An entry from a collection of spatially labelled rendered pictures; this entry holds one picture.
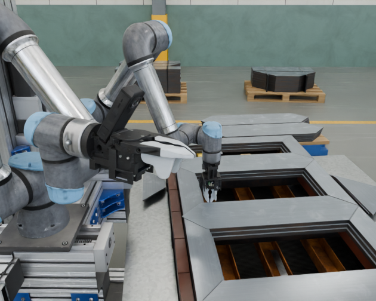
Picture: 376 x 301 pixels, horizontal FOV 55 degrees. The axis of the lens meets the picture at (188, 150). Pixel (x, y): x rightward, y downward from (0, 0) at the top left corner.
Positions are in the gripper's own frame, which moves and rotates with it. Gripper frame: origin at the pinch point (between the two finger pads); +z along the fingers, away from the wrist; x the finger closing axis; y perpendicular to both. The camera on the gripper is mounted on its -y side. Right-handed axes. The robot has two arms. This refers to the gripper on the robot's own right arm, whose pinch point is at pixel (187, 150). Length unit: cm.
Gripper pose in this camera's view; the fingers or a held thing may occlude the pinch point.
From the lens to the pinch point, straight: 60.1
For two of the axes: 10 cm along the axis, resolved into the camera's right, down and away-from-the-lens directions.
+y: -0.6, 9.5, 3.1
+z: 9.0, 1.9, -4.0
